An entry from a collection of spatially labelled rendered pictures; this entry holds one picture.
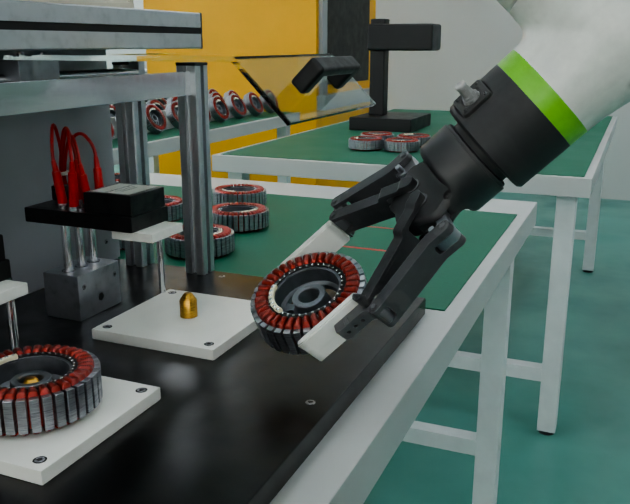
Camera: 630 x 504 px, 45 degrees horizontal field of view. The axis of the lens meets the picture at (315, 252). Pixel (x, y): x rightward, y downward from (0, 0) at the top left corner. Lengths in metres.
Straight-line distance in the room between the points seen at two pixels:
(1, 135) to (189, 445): 0.50
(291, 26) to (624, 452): 2.88
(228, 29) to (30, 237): 3.54
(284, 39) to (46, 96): 3.56
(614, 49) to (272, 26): 3.78
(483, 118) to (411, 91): 5.37
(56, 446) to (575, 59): 0.49
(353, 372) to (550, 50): 0.34
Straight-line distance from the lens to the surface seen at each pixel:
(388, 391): 0.76
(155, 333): 0.82
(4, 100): 0.76
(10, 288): 0.68
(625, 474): 2.20
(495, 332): 1.71
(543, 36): 0.65
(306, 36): 4.27
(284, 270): 0.74
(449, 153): 0.64
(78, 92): 0.84
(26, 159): 1.01
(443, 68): 5.93
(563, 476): 2.14
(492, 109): 0.63
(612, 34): 0.63
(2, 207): 0.99
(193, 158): 1.02
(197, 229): 1.04
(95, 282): 0.92
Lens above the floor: 1.08
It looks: 15 degrees down
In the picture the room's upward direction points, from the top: straight up
